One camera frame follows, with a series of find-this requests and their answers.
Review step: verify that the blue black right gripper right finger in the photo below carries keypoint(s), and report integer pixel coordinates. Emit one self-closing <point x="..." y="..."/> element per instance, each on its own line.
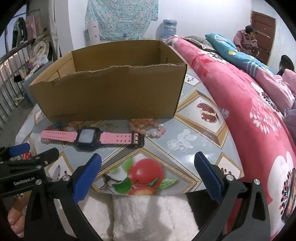
<point x="252" y="220"/>

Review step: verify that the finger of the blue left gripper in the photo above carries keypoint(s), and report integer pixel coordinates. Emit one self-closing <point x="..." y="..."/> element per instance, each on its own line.
<point x="10" y="152"/>

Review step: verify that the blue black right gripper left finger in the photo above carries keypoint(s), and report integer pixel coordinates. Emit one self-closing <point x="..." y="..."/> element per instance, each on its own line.
<point x="42" y="221"/>

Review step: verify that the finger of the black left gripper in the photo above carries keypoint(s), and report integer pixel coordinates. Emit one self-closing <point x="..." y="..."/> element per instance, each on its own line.
<point x="45" y="158"/>

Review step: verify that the pink black digital watch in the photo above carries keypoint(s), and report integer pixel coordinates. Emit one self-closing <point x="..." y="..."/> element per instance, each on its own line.
<point x="93" y="138"/>

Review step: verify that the person's left hand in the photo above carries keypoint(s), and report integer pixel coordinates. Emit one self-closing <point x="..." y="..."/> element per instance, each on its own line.
<point x="16" y="219"/>

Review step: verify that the metal balcony railing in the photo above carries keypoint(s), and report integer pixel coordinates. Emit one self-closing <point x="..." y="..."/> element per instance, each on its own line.
<point x="14" y="67"/>

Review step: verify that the hanging clothes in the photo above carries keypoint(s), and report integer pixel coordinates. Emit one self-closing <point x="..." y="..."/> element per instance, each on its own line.
<point x="31" y="28"/>

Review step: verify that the brown cardboard box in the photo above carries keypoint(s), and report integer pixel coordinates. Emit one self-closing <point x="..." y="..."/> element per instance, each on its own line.
<point x="112" y="81"/>

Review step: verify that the pink floral quilt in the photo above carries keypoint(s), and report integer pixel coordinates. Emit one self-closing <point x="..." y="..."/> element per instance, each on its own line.
<point x="252" y="101"/>

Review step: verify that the white cylinder heater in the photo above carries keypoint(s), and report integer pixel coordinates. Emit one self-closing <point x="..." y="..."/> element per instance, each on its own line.
<point x="94" y="32"/>

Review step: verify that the teal floral hanging cloth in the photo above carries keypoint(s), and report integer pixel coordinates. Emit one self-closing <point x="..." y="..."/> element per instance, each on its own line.
<point x="121" y="19"/>

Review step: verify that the blue floral quilt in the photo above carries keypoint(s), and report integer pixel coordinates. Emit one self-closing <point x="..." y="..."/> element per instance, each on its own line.
<point x="240" y="55"/>

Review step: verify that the dark haired person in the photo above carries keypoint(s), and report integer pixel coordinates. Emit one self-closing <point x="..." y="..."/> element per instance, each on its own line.
<point x="285" y="63"/>

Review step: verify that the blue water bottle dispenser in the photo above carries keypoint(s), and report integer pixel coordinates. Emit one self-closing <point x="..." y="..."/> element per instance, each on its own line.
<point x="166" y="29"/>

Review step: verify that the seated person in pink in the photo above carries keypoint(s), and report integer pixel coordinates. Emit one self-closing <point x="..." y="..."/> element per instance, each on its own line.
<point x="245" y="41"/>

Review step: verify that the brown wooden door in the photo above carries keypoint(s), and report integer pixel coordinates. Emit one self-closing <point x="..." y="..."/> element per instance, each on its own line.
<point x="265" y="27"/>

